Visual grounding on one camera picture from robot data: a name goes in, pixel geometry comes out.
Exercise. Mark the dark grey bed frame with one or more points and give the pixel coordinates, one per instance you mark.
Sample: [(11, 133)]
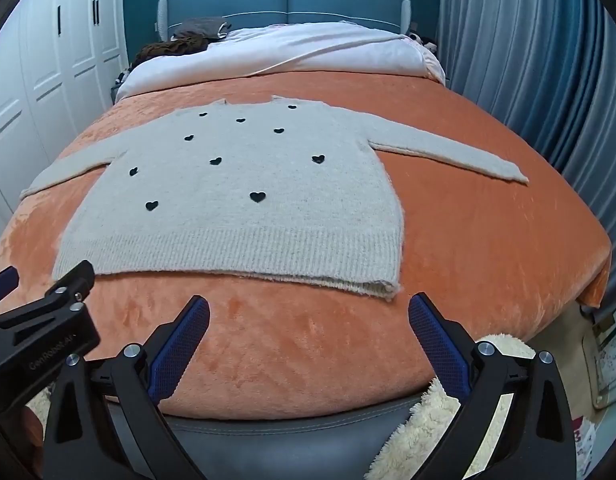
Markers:
[(288, 445)]

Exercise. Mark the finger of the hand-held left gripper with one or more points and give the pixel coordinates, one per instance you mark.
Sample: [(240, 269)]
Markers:
[(2, 282), (70, 287)]

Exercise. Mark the red white packet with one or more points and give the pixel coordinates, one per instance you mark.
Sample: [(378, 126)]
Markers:
[(584, 437)]

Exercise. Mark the grey sweater with black hearts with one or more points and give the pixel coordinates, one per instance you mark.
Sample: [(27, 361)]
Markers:
[(238, 200)]

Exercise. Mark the blue upholstered headboard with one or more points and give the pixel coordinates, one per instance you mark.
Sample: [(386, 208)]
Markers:
[(288, 5)]

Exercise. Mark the white pink duvet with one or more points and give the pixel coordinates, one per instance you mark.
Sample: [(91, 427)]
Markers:
[(298, 50)]

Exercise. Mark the brown knitted cloth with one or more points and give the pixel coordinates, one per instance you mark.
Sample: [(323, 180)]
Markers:
[(170, 49)]

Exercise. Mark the black white soft toy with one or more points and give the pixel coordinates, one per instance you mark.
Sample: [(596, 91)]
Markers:
[(422, 40)]

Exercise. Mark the patterned box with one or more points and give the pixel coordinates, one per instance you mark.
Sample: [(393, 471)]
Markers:
[(610, 360)]

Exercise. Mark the orange plush blanket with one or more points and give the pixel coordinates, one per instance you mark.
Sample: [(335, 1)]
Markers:
[(298, 340)]

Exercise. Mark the blue-grey curtain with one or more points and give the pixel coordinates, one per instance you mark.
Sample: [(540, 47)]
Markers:
[(528, 60)]

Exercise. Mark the cream fluffy rug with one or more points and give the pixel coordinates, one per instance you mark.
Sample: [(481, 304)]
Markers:
[(418, 435)]

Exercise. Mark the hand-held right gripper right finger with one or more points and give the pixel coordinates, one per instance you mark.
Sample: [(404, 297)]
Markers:
[(438, 347)]

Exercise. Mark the white wardrobe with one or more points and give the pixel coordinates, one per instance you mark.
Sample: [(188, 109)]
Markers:
[(48, 85)]

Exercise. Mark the person's left hand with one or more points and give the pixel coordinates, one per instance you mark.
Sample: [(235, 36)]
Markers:
[(32, 430)]

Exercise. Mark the dark grey garment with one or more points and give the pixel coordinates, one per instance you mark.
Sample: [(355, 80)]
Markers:
[(200, 27)]

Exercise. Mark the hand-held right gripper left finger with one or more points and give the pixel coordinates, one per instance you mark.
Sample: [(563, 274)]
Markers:
[(184, 347)]

